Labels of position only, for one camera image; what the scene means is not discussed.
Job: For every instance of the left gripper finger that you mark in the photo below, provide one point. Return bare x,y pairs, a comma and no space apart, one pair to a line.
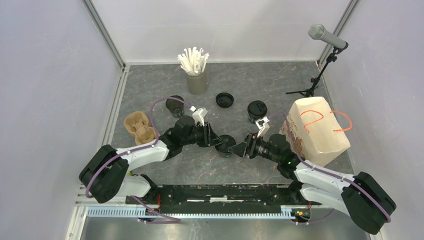
211,136
213,144

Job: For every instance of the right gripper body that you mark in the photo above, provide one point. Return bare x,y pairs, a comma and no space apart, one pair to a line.
255,143

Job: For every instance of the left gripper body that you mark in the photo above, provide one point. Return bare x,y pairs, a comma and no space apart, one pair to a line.
200,136

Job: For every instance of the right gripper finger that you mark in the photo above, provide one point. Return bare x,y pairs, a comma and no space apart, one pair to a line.
239,151
239,147

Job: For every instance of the black coffee cup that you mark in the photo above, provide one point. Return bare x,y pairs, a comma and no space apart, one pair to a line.
256,109
227,142

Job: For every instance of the brown cardboard cup carrier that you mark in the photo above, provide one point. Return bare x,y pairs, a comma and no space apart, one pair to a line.
139,126

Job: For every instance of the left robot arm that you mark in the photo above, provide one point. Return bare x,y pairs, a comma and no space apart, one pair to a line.
107,175

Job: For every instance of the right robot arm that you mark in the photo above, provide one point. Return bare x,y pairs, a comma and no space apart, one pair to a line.
358,196

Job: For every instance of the brown paper takeout bag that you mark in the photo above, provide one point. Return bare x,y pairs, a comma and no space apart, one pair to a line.
316,131

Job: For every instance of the grey straw holder cup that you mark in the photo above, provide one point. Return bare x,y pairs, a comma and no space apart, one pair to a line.
197,85

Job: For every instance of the white wrapped straws bundle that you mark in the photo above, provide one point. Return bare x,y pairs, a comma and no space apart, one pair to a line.
193,61

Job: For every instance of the black microphone stand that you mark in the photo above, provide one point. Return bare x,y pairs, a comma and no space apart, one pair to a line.
309,92

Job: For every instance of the grey microphone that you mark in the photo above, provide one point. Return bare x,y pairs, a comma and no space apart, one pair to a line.
319,32

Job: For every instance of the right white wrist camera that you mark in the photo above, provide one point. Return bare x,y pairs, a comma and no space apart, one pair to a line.
263,126

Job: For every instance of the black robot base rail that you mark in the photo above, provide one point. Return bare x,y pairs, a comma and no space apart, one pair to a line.
233,200

